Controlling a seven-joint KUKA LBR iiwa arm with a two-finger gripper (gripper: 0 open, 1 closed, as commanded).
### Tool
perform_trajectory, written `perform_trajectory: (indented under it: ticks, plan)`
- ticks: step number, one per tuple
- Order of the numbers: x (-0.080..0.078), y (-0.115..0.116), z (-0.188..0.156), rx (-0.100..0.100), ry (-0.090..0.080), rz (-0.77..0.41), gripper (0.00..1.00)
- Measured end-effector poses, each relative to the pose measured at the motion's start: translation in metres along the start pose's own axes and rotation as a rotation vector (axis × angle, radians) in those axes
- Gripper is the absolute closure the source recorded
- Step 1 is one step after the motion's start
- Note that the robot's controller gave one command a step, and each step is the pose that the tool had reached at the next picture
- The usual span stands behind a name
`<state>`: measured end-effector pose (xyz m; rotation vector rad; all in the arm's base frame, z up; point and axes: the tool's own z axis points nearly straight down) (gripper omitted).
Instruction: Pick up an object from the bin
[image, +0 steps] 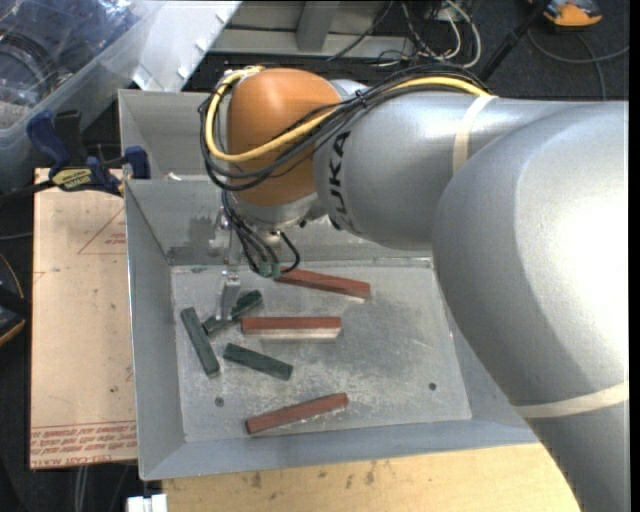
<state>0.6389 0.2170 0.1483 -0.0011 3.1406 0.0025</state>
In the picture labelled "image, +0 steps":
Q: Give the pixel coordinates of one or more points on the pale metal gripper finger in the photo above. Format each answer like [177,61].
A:
[220,310]
[233,292]

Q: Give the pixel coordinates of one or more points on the dark green flat block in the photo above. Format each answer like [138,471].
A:
[257,361]
[246,303]
[200,342]

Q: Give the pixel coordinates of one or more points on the red-brown flat block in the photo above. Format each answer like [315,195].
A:
[292,326]
[325,284]
[297,413]

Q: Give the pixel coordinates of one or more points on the grey metal bin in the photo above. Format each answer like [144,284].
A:
[350,360]

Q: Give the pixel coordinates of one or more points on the brown cardboard board red print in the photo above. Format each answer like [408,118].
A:
[80,325]

